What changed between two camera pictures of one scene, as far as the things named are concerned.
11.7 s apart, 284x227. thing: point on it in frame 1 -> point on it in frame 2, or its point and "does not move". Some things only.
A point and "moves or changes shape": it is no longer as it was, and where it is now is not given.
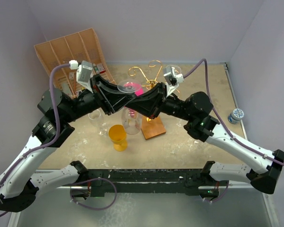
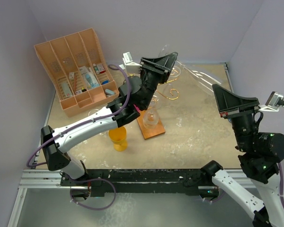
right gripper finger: (148, 108) -> (225, 100)
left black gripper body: (96, 87) -> (151, 77)
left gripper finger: (109, 87) -> (164, 64)
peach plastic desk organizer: (83, 46) does not move
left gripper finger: (113, 102) -> (166, 62)
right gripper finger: (156, 94) -> (227, 101)
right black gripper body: (163, 101) -> (238, 112)
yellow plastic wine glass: (117, 134) does not move
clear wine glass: (131, 119) moves or changes shape
